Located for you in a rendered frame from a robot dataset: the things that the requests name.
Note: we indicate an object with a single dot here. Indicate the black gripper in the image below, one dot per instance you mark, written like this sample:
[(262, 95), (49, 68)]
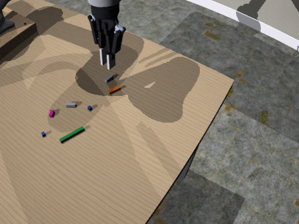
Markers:
[(108, 44)]

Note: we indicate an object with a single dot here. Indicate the green rod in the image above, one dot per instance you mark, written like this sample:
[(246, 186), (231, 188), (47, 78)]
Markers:
[(72, 134)]

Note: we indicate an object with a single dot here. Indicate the orange rod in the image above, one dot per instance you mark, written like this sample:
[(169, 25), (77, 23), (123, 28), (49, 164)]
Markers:
[(114, 90)]

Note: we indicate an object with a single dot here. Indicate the small magenta block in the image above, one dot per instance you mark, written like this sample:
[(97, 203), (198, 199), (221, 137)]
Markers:
[(51, 113)]

